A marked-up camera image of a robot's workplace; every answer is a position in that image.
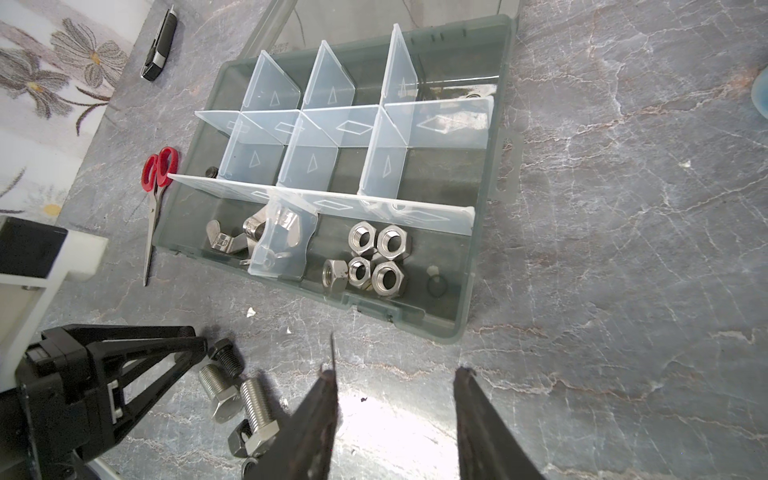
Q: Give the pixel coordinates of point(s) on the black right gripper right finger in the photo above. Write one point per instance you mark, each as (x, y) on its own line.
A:
(486, 447)

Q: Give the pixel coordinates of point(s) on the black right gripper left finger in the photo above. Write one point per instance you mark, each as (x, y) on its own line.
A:
(304, 448)

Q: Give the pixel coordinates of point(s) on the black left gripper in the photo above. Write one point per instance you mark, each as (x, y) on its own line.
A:
(54, 421)

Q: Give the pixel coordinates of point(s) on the steel wing nut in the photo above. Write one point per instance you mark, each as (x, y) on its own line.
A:
(253, 226)
(289, 223)
(222, 242)

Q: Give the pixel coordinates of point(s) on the steel hex nut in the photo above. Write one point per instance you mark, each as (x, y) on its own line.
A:
(362, 238)
(388, 280)
(394, 243)
(335, 276)
(360, 273)

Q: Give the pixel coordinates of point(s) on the steel bolt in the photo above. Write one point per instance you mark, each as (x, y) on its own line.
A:
(224, 395)
(254, 435)

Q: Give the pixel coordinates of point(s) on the black hex bolt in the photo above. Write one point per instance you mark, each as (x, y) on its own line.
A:
(223, 352)

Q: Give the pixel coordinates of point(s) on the grey plastic organizer box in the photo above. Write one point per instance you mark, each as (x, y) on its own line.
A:
(388, 112)

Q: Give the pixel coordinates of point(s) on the blue tape roll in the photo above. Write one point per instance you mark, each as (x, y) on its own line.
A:
(759, 92)

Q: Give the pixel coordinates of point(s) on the red handled scissors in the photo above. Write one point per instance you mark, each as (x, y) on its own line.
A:
(155, 178)

